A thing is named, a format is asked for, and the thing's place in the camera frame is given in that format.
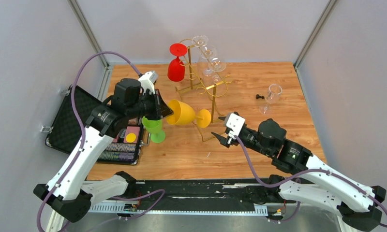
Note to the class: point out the gold wire glass rack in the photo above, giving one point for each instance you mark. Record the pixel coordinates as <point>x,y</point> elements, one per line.
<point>201,84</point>

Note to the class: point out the clear wine glass front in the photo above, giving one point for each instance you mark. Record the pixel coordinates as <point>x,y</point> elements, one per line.
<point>273,94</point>

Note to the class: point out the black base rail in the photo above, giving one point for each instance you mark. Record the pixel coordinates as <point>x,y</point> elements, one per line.
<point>223,197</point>

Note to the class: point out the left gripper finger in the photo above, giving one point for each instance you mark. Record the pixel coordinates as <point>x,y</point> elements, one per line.
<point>161,117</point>
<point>161,108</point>

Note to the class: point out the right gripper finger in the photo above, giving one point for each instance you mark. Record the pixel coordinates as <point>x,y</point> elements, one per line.
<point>230,118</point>
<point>225,141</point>

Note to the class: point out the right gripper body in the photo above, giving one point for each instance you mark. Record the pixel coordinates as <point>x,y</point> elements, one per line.
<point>248,137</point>

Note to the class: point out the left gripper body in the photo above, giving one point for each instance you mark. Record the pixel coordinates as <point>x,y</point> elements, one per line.
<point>146,106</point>

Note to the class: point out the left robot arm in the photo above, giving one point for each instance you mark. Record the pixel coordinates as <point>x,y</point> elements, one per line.
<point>66,193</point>

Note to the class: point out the clear wine glass rearmost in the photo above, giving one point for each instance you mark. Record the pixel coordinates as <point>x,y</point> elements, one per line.
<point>200,41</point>

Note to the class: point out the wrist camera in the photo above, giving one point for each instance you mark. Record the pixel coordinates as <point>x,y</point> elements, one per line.
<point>147,82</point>
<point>235,129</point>

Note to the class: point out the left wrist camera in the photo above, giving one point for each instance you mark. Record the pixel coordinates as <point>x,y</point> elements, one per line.
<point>147,82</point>

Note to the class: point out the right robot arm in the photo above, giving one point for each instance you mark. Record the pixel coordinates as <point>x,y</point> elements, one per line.
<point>310,180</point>

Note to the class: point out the black poker chip case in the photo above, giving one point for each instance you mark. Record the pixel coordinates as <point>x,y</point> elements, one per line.
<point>66,131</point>

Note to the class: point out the black chess pawn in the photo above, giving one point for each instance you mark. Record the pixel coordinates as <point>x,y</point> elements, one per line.
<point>259,96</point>

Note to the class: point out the red wine glass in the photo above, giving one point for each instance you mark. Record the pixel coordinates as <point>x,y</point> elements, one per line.
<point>176,69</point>

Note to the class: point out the orange wine glass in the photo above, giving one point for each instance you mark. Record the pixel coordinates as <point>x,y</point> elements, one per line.
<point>184,114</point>

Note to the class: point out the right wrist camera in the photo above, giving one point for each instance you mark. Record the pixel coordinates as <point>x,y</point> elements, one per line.
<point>235,129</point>

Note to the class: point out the yellow round chip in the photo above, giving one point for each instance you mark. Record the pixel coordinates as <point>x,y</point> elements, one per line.
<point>130,138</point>

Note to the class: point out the green wine glass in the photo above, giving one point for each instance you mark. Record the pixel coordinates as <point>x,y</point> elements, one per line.
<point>155,128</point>

